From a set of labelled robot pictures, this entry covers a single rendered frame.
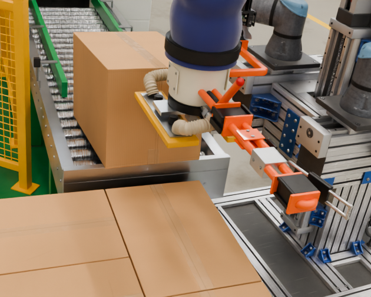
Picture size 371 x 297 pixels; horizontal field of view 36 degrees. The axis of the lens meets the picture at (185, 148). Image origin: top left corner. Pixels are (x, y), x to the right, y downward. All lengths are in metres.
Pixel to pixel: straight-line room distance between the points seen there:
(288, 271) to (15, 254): 1.17
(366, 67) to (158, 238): 0.90
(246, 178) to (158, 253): 1.57
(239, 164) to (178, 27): 2.04
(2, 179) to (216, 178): 1.32
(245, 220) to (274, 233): 0.15
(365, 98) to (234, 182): 1.58
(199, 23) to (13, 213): 0.97
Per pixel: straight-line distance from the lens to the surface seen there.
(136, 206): 2.14
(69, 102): 2.84
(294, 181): 1.29
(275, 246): 2.62
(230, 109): 1.56
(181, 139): 1.64
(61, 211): 2.10
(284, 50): 2.30
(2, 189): 3.18
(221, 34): 1.59
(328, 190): 1.30
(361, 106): 1.96
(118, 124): 2.15
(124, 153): 2.20
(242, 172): 3.47
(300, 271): 2.52
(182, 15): 1.60
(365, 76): 1.93
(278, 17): 2.28
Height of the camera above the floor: 1.81
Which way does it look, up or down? 30 degrees down
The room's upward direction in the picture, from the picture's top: 8 degrees clockwise
